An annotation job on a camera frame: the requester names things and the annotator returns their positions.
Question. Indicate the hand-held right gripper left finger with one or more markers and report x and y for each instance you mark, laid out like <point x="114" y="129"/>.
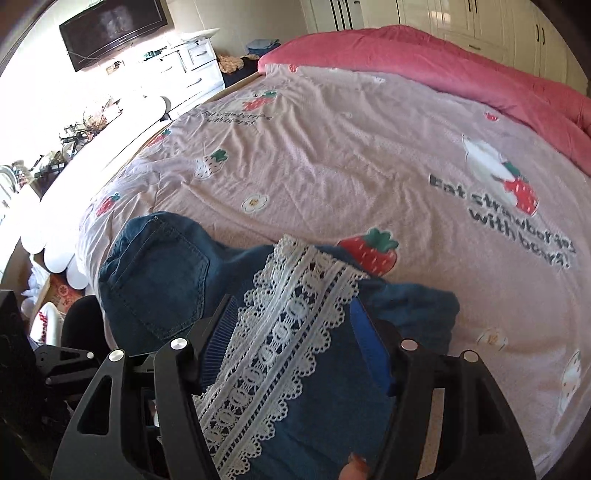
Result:
<point x="214" y="350"/>

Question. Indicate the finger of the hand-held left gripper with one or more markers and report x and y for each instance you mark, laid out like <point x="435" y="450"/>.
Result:
<point x="64" y="362"/>

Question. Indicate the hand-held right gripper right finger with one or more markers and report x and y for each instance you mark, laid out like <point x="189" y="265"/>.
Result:
<point x="369" y="341"/>

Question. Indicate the blue denim pants lace trim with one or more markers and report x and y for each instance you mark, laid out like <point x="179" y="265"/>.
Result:
<point x="157" y="277"/>

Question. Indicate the person's right hand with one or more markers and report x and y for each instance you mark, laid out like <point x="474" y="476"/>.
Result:
<point x="354" y="468"/>

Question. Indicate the white red plastic bag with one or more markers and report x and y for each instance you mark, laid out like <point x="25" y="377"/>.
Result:
<point x="44" y="321"/>

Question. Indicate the white scalloped table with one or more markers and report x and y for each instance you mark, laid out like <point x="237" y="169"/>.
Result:
<point x="60" y="221"/>

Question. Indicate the pink strawberry printed bed sheet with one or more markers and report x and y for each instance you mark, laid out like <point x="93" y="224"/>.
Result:
<point x="346" y="161"/>

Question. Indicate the dried twigs bundle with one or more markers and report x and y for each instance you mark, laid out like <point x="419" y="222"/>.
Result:
<point x="99" y="115"/>

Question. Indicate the pink quilt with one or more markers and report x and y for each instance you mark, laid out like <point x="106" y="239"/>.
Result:
<point x="415" y="60"/>

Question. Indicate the white drawer dresser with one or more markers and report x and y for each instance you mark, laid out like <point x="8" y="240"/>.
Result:
<point x="196" y="64"/>

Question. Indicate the yellow brown flower cushion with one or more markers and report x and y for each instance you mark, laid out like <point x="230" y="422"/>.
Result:
<point x="233" y="63"/>

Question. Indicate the folded blue cloth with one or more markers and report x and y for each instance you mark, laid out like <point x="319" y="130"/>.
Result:
<point x="263" y="45"/>

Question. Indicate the cream wardrobe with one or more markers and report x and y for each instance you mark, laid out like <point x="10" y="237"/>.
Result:
<point x="461" y="23"/>

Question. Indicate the black flat television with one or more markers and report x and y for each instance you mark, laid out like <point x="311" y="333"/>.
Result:
<point x="111" y="30"/>

